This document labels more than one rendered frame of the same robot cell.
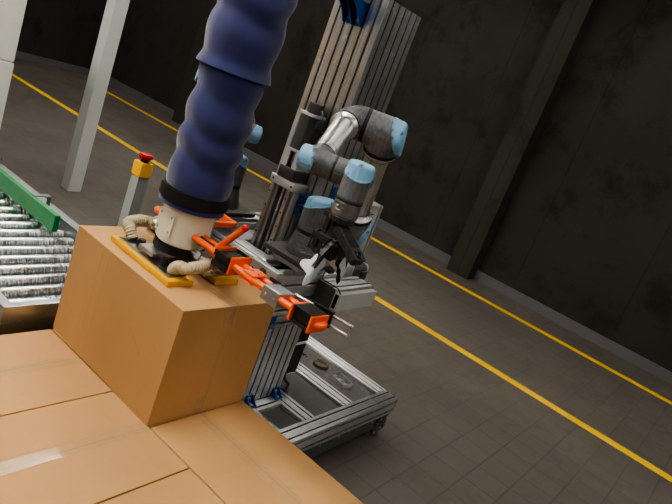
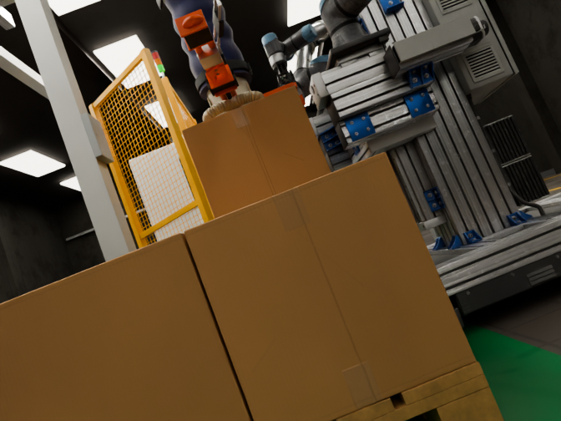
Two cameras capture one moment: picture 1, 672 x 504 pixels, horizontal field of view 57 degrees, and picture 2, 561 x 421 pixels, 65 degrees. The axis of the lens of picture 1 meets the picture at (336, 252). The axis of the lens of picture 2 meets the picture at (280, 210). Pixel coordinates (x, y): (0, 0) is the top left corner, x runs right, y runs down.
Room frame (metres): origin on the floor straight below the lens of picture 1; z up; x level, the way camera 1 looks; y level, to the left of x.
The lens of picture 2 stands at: (1.02, -0.91, 0.43)
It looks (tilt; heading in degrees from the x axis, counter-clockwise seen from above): 6 degrees up; 56
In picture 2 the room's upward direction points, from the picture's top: 22 degrees counter-clockwise
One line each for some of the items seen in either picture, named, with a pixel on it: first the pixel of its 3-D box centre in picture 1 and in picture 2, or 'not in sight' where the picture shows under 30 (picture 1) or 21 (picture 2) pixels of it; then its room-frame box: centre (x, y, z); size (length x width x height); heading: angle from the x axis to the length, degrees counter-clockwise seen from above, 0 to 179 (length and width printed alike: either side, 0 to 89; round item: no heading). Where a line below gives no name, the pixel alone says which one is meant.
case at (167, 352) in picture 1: (162, 315); (266, 179); (1.96, 0.48, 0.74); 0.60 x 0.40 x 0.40; 56
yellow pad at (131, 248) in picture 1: (151, 255); not in sight; (1.87, 0.55, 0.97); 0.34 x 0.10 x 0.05; 55
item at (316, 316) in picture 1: (307, 317); (194, 30); (1.60, 0.01, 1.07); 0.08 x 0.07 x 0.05; 55
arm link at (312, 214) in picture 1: (319, 214); (338, 12); (2.28, 0.11, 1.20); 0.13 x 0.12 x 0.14; 87
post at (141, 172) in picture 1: (117, 255); not in sight; (2.89, 1.01, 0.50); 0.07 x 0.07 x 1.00; 58
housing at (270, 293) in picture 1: (276, 295); (209, 54); (1.69, 0.11, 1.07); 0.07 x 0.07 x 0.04; 55
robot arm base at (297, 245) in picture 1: (307, 241); (349, 41); (2.28, 0.12, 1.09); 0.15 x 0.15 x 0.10
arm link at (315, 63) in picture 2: (230, 165); (324, 70); (2.55, 0.54, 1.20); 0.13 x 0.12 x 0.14; 115
